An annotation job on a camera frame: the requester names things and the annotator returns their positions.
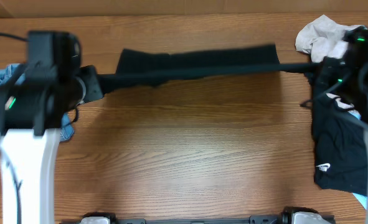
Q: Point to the folded light blue jeans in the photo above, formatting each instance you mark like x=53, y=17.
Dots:
x=67, y=130

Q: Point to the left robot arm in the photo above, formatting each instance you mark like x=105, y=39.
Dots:
x=49, y=84

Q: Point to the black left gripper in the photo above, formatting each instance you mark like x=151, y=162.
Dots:
x=88, y=74

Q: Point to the black t-shirt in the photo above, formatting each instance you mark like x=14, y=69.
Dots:
x=140, y=68

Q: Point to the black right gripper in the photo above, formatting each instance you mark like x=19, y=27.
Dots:
x=321, y=76

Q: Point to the light blue garment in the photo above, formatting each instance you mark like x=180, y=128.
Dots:
x=361, y=198

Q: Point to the beige crumpled garment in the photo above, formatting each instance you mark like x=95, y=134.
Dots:
x=325, y=38

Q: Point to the black Nike garment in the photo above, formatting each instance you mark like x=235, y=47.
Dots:
x=340, y=161

